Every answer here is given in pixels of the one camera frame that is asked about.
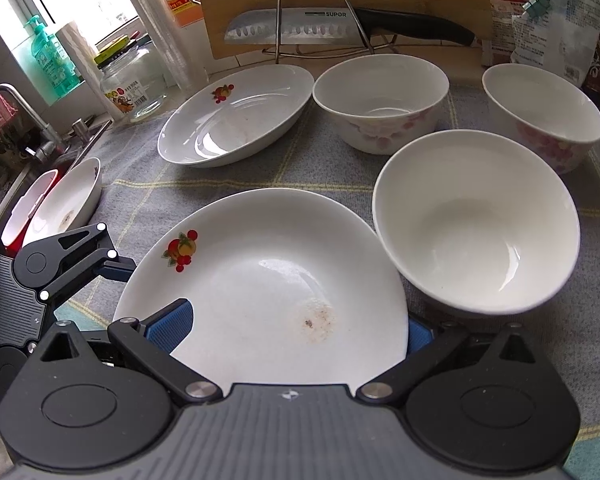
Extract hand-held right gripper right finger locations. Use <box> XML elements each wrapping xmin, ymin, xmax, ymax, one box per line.
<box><xmin>355</xmin><ymin>316</ymin><xmax>539</xmax><ymax>404</ymax></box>

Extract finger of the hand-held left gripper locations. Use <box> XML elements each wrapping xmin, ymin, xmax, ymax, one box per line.
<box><xmin>38</xmin><ymin>221</ymin><xmax>137</xmax><ymax>304</ymax></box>

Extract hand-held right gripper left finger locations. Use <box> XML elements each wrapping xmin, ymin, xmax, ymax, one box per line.
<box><xmin>39</xmin><ymin>298</ymin><xmax>225</xmax><ymax>406</ymax></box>

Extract white fruit-print plate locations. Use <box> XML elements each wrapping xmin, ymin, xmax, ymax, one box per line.
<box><xmin>157</xmin><ymin>65</ymin><xmax>315</xmax><ymax>168</ymax></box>
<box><xmin>22</xmin><ymin>157</ymin><xmax>102</xmax><ymax>247</ymax></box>
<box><xmin>112</xmin><ymin>187</ymin><xmax>411</xmax><ymax>387</ymax></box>

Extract white floral bowl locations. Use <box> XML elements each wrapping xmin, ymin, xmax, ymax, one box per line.
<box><xmin>372</xmin><ymin>130</ymin><xmax>581</xmax><ymax>314</ymax></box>
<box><xmin>312</xmin><ymin>54</ymin><xmax>449</xmax><ymax>155</ymax></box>
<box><xmin>481</xmin><ymin>63</ymin><xmax>600</xmax><ymax>176</ymax></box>

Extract red basin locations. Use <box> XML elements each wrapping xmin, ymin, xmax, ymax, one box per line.
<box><xmin>0</xmin><ymin>169</ymin><xmax>60</xmax><ymax>258</ymax></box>

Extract steel sink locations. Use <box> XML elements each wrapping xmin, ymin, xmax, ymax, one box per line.
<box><xmin>0</xmin><ymin>116</ymin><xmax>115</xmax><ymax>261</ymax></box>

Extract steel sink knob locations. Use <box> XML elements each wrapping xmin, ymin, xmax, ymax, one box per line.
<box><xmin>70</xmin><ymin>116</ymin><xmax>97</xmax><ymax>142</ymax></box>

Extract steel faucet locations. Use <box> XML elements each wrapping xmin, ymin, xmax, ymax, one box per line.
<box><xmin>0</xmin><ymin>84</ymin><xmax>68</xmax><ymax>162</ymax></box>

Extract glass jar yellow-green lid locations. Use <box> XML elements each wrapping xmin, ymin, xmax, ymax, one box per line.
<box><xmin>94</xmin><ymin>40</ymin><xmax>169</xmax><ymax>124</ymax></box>

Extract grey checked cloth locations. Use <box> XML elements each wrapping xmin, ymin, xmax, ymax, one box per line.
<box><xmin>67</xmin><ymin>80</ymin><xmax>600</xmax><ymax>466</ymax></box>

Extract clear plastic wrap roll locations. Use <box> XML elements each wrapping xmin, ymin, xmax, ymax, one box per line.
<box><xmin>56</xmin><ymin>21</ymin><xmax>115</xmax><ymax>122</ymax></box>
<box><xmin>114</xmin><ymin>0</ymin><xmax>209</xmax><ymax>92</ymax></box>

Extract green soap bottle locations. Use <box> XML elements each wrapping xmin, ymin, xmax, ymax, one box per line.
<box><xmin>24</xmin><ymin>14</ymin><xmax>84</xmax><ymax>107</ymax></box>

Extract wide steel kitchen knife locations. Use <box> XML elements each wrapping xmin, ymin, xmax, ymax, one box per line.
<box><xmin>225</xmin><ymin>7</ymin><xmax>476</xmax><ymax>47</ymax></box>

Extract red and white bag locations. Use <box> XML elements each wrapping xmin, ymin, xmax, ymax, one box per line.
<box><xmin>486</xmin><ymin>0</ymin><xmax>531</xmax><ymax>56</ymax></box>

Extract white printed plastic bag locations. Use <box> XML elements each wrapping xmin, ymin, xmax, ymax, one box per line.
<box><xmin>511</xmin><ymin>0</ymin><xmax>600</xmax><ymax>89</ymax></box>

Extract steel wire rack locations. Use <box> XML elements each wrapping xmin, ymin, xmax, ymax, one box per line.
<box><xmin>261</xmin><ymin>0</ymin><xmax>400</xmax><ymax>61</ymax></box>

